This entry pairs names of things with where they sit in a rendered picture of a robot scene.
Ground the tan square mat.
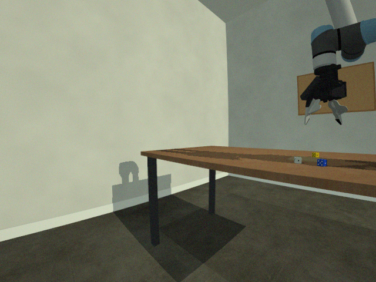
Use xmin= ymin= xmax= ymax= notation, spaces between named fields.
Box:
xmin=288 ymin=156 xmax=324 ymax=162

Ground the blue die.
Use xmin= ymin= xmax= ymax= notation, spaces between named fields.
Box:
xmin=317 ymin=159 xmax=327 ymax=167

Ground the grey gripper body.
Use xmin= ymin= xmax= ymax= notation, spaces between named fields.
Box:
xmin=313 ymin=63 xmax=347 ymax=103

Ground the white die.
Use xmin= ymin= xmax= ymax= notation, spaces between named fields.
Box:
xmin=294 ymin=157 xmax=302 ymax=164

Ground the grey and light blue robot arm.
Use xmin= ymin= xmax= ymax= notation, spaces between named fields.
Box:
xmin=300 ymin=0 xmax=376 ymax=100

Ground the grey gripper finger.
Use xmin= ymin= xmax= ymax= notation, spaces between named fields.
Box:
xmin=328 ymin=100 xmax=348 ymax=125
xmin=304 ymin=90 xmax=321 ymax=125

